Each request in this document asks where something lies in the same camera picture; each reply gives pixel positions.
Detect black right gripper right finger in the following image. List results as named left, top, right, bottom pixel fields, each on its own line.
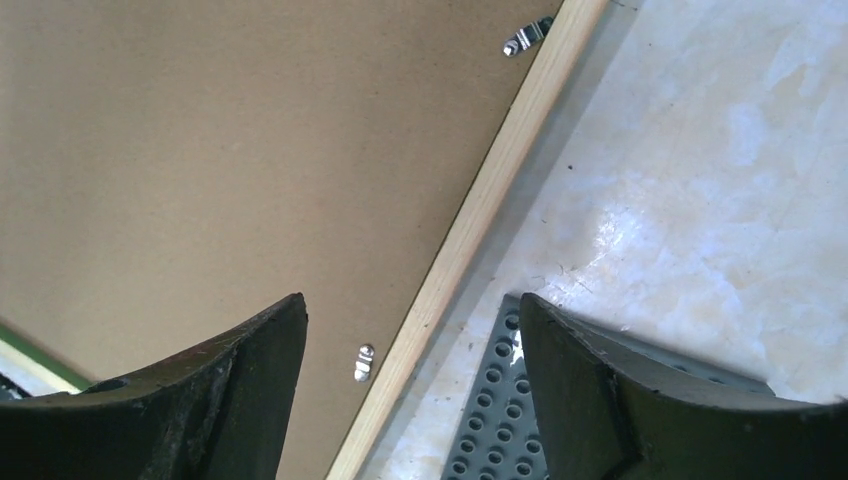
left=519, top=293, right=847, bottom=479

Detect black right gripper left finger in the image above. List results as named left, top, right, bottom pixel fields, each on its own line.
left=1, top=293, right=308, bottom=479

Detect green wooden picture frame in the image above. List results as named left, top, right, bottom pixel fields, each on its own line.
left=0, top=0, right=611, bottom=480

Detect grey studded baseplate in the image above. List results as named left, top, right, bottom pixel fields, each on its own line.
left=439, top=294, right=776, bottom=480

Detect metal frame turn clip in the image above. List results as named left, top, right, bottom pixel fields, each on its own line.
left=502, top=16, right=554, bottom=58
left=353, top=344, right=375, bottom=382

